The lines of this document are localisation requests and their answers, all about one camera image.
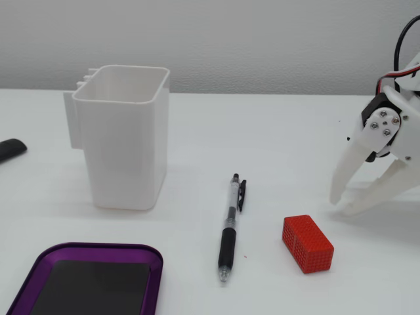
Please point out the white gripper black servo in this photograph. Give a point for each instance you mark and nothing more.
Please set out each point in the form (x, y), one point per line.
(384, 127)

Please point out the red perforated block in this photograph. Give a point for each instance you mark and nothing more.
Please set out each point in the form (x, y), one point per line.
(308, 246)

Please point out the purple metal tin box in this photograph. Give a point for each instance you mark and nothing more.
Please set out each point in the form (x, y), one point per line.
(154, 265)

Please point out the black clear ballpoint pen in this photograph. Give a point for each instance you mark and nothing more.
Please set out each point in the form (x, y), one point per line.
(227, 243)

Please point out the white plastic pen holder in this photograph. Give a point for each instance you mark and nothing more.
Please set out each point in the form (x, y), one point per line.
(124, 154)

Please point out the black rounded plastic object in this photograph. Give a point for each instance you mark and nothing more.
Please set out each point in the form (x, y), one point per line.
(11, 147)

